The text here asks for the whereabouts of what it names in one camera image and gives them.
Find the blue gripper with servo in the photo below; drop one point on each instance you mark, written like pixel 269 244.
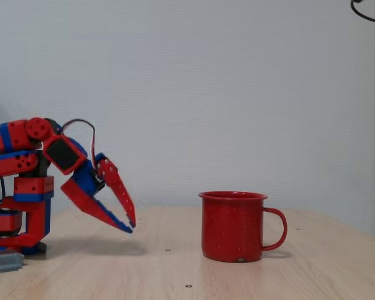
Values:
pixel 87 181

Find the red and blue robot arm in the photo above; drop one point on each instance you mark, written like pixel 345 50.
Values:
pixel 18 137

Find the red enamel mug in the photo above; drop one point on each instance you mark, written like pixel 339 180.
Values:
pixel 231 228

